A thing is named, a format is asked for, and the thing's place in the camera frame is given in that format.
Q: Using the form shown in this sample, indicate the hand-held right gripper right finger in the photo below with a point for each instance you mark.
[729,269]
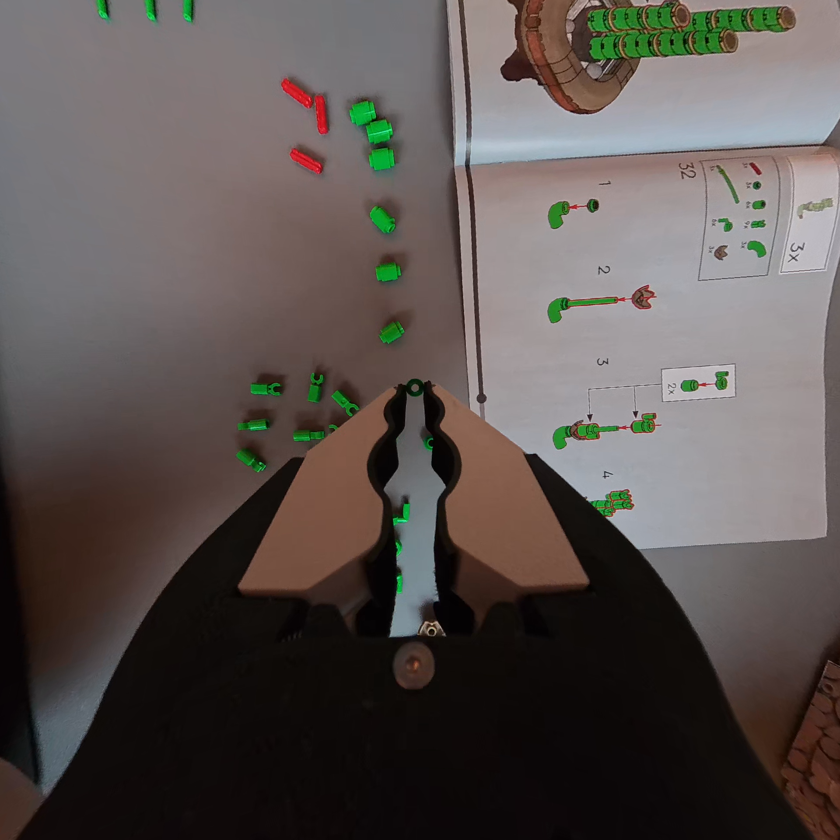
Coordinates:
[512,525]

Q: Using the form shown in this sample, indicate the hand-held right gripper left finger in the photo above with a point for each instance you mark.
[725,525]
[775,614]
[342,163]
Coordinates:
[315,525]

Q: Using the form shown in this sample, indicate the small green lego pieces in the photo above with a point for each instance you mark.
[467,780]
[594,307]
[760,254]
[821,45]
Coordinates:
[402,512]

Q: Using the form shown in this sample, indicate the lego instruction booklet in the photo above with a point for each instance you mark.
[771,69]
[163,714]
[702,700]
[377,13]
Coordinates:
[656,328]

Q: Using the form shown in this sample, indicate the red lego axle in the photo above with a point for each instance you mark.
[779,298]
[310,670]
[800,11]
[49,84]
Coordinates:
[306,161]
[321,114]
[296,92]

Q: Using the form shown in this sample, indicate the cluster of green clip pieces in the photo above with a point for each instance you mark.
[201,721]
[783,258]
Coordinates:
[266,389]

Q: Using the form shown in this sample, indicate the row of green round bricks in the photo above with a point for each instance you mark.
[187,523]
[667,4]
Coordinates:
[382,159]

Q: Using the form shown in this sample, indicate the brown textured pieces pile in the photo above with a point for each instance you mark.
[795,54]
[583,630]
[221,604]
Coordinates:
[817,754]

